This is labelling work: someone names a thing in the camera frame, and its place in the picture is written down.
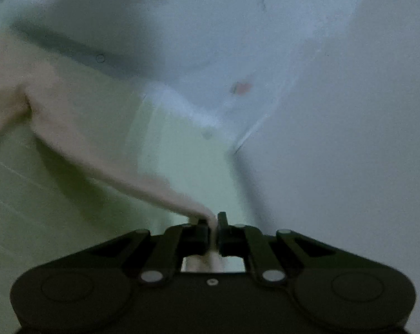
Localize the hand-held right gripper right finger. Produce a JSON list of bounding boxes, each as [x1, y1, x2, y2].
[[217, 212, 336, 284]]

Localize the beige garment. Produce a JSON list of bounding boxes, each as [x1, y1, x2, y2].
[[0, 35, 231, 274]]

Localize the carrot print pale sheet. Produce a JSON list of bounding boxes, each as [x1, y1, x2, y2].
[[0, 0, 367, 154]]

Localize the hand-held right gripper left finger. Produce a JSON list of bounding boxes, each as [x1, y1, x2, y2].
[[88, 216, 211, 286]]

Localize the green grid mat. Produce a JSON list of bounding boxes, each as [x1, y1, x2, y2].
[[0, 24, 266, 334]]

